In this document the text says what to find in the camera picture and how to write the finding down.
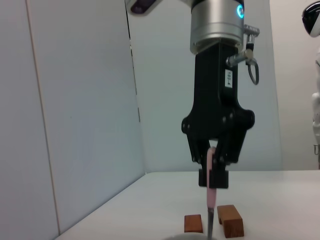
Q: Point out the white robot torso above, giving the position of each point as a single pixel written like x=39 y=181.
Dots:
x=317 y=112

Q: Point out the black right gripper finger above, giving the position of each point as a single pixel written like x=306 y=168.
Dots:
x=202 y=177
x=230 y=150

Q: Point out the white black robot head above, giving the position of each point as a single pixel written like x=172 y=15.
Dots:
x=312 y=17

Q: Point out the flat wooden block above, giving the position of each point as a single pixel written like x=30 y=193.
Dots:
x=193 y=223

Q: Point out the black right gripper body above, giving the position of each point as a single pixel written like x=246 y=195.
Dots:
x=210 y=100

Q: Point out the notched wooden block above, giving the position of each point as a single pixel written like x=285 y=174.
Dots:
x=232 y=222

